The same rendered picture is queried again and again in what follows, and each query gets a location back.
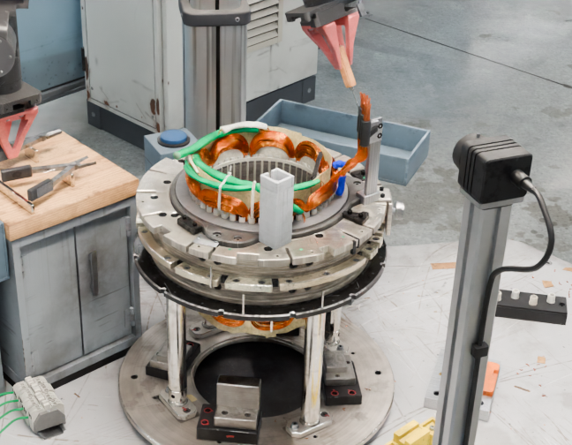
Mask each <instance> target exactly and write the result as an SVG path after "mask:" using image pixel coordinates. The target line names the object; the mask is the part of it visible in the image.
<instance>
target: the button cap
mask: <svg viewBox="0 0 572 445"><path fill-rule="evenodd" d="M161 141H162V142H163V143H166V144H181V143H184V142H186V141H187V134H186V133H185V132H184V131H181V130H178V129H170V130H166V131H164V132H162V133H161Z"/></svg>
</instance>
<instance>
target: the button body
mask: <svg viewBox="0 0 572 445"><path fill-rule="evenodd" d="M178 130H181V131H184V132H185V133H186V134H187V135H188V136H189V137H190V143H189V144H188V145H187V146H184V147H179V148H168V147H163V146H161V145H159V144H158V143H157V138H158V136H159V135H161V132H159V133H155V134H149V135H145V136H144V148H145V172H146V173H147V172H148V171H149V170H150V169H151V168H152V167H153V166H155V165H156V164H157V163H158V162H159V161H161V160H163V159H164V158H166V157H167V158H169V159H171V160H174V159H175V158H174V157H173V153H175V152H176V151H178V150H180V149H182V148H186V147H189V146H190V145H192V144H193V143H195V142H196V141H197V139H196V138H195V137H194V136H193V135H192V134H191V133H190V132H189V131H188V130H187V129H186V128H183V129H178Z"/></svg>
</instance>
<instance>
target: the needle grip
mask: <svg viewBox="0 0 572 445"><path fill-rule="evenodd" d="M339 49H340V55H341V62H342V69H341V70H340V72H341V74H342V79H343V82H344V85H345V87H347V88H348V87H353V86H355V85H356V81H355V79H354V76H353V73H352V70H351V68H350V63H349V60H348V58H347V55H346V52H345V49H344V46H343V45H340V46H339Z"/></svg>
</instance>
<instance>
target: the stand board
mask: <svg viewBox="0 0 572 445"><path fill-rule="evenodd" d="M32 147H34V148H35V149H37V150H38V155H39V162H38V163H36V162H34V161H32V160H31V159H29V158H28V157H26V156H25V149H23V150H21V151H20V152H19V156H18V157H15V158H12V159H7V160H4V161H2V162H0V180H1V181H2V179H1V170H4V169H9V168H14V167H18V166H23V165H28V164H30V165H31V166H32V167H37V166H45V165H53V164H61V163H69V162H74V161H76V160H78V159H80V158H82V157H84V156H88V157H89V158H87V159H86V160H84V161H83V162H81V164H83V163H88V162H96V164H95V165H92V166H88V167H85V168H81V169H77V170H74V171H73V172H72V173H73V174H74V182H75V186H74V187H70V186H69V185H67V184H66V183H65V182H64V181H60V182H59V183H58V184H56V185H55V186H54V187H53V189H54V190H53V191H51V192H49V193H47V194H45V195H43V196H41V197H40V198H39V199H37V200H34V201H30V202H32V203H33V204H34V212H35V214H34V215H31V214H30V213H28V212H27V211H26V210H25V209H24V208H22V207H21V206H19V205H18V204H17V203H15V202H14V201H13V200H11V199H10V198H8V197H7V196H5V195H4V194H3V193H1V192H0V220H1V221H2V222H3V223H4V231H5V238H7V239H8V240H9V241H13V240H16V239H19V238H22V237H25V236H28V235H30V234H33V233H35V232H37V231H40V230H44V229H47V228H49V227H51V226H54V225H57V224H59V223H63V222H65V221H68V220H71V219H72V218H75V217H78V216H81V215H84V214H87V213H89V212H92V211H95V210H96V209H99V208H102V207H106V206H108V205H110V204H113V203H116V202H118V201H120V200H124V199H127V198H130V197H132V196H134V195H136V192H137V188H138V185H139V179H138V178H136V177H135V176H133V175H132V174H130V173H129V172H127V171H125V170H123V169H122V168H120V167H118V166H117V165H115V164H114V163H113V162H111V161H109V160H108V159H106V158H104V157H103V156H101V155H99V154H97V153H96V152H95V151H94V150H92V149H90V148H89V147H87V146H85V145H83V144H82V143H80V142H79V141H77V140H76V139H74V138H73V137H71V136H70V135H68V134H66V133H65V132H62V133H61V134H59V135H57V136H55V137H53V138H50V139H48V140H45V141H41V142H39V143H37V144H35V145H33V146H32ZM58 173H59V171H51V172H46V173H43V172H42V173H34V174H33V173H32V174H33V176H32V177H27V178H22V179H17V180H12V181H8V182H4V183H5V184H7V185H8V186H9V187H10V188H12V189H13V190H14V191H16V192H17V193H19V194H20V195H22V196H23V197H24V198H26V199H27V189H29V188H31V187H33V186H35V185H37V184H39V183H40V182H42V181H44V180H45V179H47V178H50V179H51V178H53V177H54V176H55V175H57V174H58Z"/></svg>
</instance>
